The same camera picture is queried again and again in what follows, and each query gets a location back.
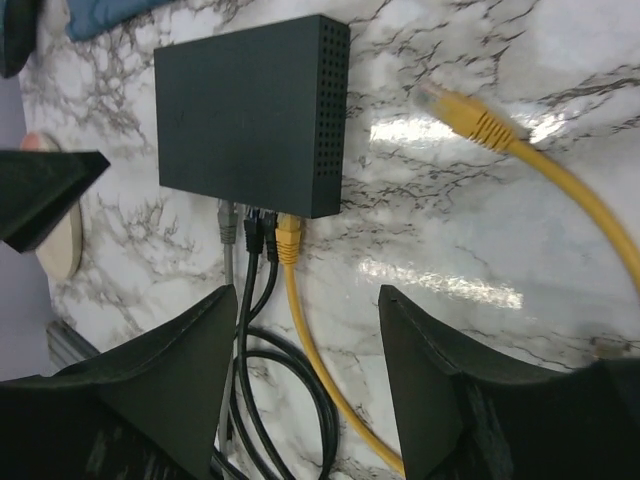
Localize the yellow ethernet cable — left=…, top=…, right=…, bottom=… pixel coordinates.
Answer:
left=275, top=212, right=407, bottom=479
left=414, top=79, right=640, bottom=296

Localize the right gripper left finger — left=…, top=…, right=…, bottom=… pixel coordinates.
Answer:
left=1, top=286, right=237, bottom=479

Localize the blue cloth placemat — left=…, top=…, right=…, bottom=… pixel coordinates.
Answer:
left=65, top=0, right=169, bottom=42

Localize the grey ethernet cable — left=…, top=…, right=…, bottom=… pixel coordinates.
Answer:
left=214, top=199, right=241, bottom=454

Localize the black power cable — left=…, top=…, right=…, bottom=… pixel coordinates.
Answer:
left=209, top=207, right=341, bottom=480

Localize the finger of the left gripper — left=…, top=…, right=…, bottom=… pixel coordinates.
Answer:
left=1, top=150, right=110, bottom=253

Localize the black network switch box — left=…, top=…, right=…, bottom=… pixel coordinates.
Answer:
left=154, top=15, right=351, bottom=219

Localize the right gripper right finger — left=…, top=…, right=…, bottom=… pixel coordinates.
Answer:
left=378, top=285, right=639, bottom=479

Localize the pink and cream plate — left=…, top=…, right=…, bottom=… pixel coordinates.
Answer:
left=20, top=131, right=83, bottom=282

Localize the aluminium rail frame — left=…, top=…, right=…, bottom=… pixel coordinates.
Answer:
left=46, top=321, right=100, bottom=375

